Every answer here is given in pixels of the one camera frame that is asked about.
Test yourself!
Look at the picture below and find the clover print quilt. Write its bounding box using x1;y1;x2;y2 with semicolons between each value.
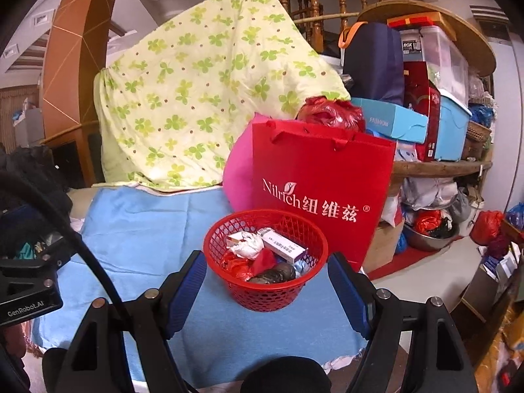
93;0;352;193

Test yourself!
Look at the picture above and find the black plastic bag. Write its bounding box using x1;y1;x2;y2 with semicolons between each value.
248;263;296;286

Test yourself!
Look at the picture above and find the blue plastic storage bin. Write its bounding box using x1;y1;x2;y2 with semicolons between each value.
433;90;472;161

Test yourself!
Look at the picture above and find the wooden stair railing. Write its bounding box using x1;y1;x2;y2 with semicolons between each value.
266;0;415;56

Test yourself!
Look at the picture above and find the pink pillow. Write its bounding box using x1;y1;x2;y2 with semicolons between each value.
222;112;263;214

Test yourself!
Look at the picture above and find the wooden cabinet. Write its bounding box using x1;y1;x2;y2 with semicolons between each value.
41;125;104;189

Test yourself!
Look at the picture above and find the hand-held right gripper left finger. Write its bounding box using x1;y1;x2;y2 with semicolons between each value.
71;250;208;393

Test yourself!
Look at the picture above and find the knotted red plastic bag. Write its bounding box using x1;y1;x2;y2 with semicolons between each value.
298;96;366;132

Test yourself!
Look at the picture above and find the tall red gift box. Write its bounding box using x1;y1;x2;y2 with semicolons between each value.
403;61;442;163

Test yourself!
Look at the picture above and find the white and pink carton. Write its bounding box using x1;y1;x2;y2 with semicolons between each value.
262;230;309;263

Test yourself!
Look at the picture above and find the white paper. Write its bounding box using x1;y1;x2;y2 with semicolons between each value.
226;231;265;259

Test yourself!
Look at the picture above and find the dark clothes pile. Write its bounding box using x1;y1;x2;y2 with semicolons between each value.
0;145;73;214

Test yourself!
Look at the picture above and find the shiny red plastic bag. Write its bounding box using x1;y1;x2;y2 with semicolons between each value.
223;249;280;281

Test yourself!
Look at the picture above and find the clear plastic storage bin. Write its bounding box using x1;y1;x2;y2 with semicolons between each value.
399;27;470;107

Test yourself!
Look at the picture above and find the wooden shelf plank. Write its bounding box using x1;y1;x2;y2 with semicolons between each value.
392;159;493;178

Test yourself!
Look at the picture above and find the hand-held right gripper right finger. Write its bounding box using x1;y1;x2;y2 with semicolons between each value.
327;253;479;393

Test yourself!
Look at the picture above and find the navy bag with orange strap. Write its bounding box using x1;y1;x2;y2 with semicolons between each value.
339;22;406;106

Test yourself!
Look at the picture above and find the light blue cardboard box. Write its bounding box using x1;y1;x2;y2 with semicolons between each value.
351;97;440;144

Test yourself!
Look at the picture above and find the wicker basket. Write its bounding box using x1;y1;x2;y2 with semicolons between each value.
464;121;493;160

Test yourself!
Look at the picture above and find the red plastic mesh basket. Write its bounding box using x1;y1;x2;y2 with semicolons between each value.
203;210;329;312

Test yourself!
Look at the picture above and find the round wooden tabletop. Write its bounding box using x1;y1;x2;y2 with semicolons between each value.
357;4;497;77

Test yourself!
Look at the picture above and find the metal basin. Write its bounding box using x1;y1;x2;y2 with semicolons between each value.
403;213;464;253

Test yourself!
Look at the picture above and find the red paper shopping bag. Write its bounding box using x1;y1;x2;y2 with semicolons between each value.
251;117;397;273

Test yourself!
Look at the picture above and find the black cable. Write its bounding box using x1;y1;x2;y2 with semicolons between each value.
0;171;128;321

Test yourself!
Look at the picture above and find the orange-brown tiled pillar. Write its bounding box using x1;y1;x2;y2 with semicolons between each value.
42;0;128;142

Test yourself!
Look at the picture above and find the light blue fleece blanket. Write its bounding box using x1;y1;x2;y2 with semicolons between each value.
30;186;369;389

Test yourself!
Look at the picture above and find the brown cardboard box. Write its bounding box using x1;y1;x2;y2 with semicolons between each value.
364;220;405;273

